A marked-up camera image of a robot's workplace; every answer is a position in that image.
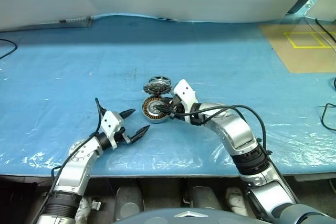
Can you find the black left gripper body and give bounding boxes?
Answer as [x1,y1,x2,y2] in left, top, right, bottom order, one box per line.
[114,119,132,145]

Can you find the brown cardboard sheet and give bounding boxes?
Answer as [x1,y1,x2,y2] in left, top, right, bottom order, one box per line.
[258,22,336,73]

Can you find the silver motor housing copper windings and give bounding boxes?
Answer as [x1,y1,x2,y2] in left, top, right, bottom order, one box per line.
[142,97,170,124]

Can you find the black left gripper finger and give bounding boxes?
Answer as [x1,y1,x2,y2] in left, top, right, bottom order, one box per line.
[130,125,150,144]
[120,108,137,120]

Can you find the grey robot torso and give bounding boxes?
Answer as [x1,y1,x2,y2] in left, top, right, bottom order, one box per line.
[111,202,336,224]

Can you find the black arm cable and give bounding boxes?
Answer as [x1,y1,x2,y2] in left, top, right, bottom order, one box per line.
[51,98,107,183]
[169,104,299,204]

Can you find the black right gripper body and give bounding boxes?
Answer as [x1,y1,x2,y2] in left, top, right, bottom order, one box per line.
[170,94,187,121]

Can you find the grey rounded cylinder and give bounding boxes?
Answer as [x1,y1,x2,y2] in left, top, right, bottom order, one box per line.
[114,186,145,221]
[192,186,224,210]

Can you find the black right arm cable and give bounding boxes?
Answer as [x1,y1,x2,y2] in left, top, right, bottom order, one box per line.
[169,104,299,204]

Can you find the white crumpled cloth bundle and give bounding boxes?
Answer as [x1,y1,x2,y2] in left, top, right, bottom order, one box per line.
[75,197,93,224]
[225,186,248,216]

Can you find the grey power strip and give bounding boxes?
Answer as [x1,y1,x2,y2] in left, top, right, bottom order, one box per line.
[36,16,94,29]

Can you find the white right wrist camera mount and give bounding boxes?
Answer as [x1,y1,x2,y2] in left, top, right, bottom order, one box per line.
[173,79,199,124]

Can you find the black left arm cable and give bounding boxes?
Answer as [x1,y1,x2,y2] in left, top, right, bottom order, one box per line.
[51,98,107,183]

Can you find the spoked motor rotor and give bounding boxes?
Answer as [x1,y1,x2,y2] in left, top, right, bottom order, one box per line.
[142,81,172,97]

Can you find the blue plastic table cover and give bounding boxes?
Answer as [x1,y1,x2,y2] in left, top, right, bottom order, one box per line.
[0,13,336,176]

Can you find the grey bracket with bolt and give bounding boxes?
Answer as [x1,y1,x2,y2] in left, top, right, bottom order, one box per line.
[303,0,320,19]

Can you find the thin black cable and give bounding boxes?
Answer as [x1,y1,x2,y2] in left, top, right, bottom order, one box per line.
[320,77,336,132]
[0,39,18,60]
[314,18,336,43]

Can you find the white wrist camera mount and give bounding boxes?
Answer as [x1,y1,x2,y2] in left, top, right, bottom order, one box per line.
[173,79,199,124]
[101,111,124,148]

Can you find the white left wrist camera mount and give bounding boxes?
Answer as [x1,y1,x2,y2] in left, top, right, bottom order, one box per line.
[101,111,124,148]

